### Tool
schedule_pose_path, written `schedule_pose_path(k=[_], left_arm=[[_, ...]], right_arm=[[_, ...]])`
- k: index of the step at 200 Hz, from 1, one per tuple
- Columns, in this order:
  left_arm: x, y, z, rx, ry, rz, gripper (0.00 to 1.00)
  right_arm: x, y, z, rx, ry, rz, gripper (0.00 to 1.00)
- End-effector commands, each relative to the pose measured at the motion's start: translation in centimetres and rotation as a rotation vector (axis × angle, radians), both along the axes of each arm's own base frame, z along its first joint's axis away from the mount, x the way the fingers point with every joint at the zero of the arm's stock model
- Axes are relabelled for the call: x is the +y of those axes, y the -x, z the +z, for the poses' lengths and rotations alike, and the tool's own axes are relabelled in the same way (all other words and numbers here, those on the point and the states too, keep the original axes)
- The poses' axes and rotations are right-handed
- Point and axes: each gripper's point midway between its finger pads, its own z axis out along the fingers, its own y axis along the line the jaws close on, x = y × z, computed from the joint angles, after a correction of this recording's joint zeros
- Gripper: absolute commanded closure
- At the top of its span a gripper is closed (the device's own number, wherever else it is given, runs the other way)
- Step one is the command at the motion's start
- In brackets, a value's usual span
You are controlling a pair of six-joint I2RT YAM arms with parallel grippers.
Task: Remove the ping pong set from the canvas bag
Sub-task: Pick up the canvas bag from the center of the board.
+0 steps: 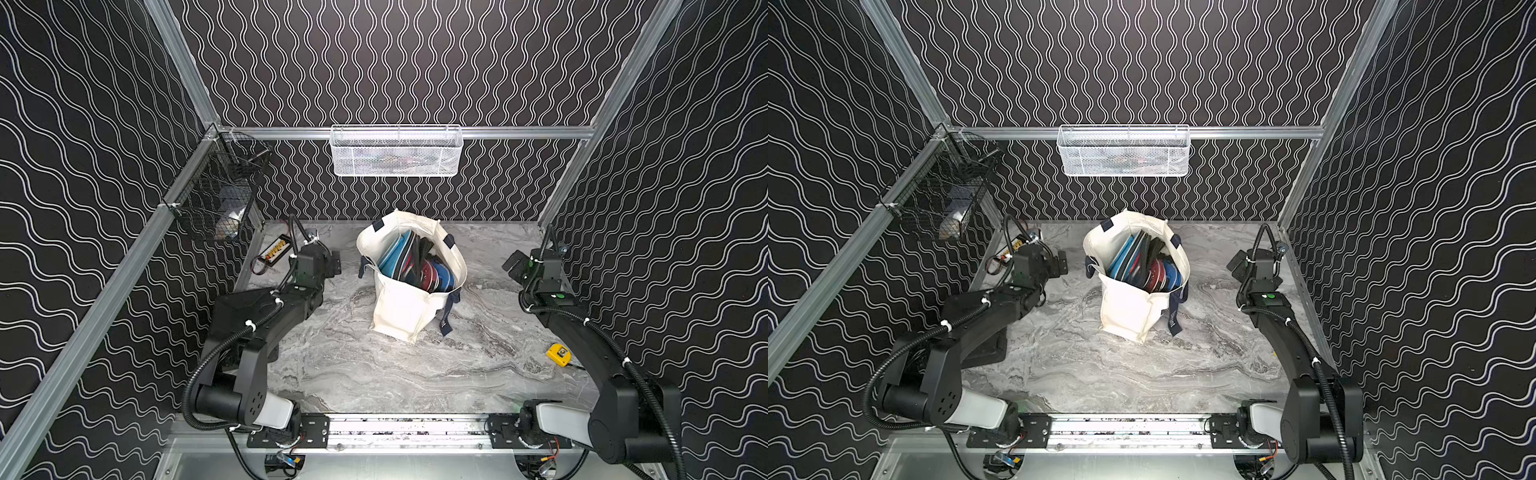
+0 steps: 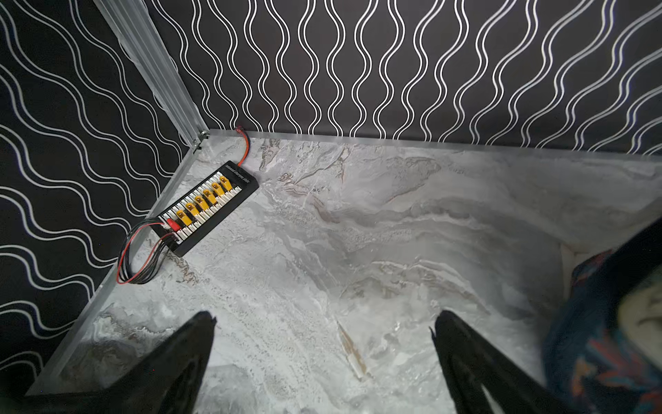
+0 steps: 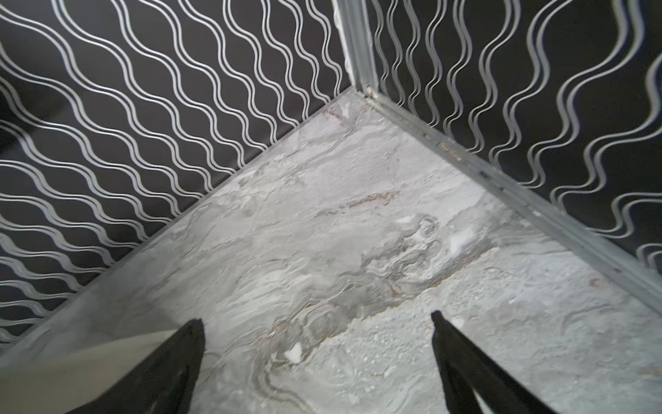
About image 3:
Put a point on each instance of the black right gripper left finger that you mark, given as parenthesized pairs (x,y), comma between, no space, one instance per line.
(163,382)

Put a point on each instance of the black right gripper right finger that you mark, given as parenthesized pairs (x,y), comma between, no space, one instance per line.
(469,375)

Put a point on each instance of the cream canvas tote bag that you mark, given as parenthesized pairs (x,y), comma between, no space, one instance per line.
(62,384)

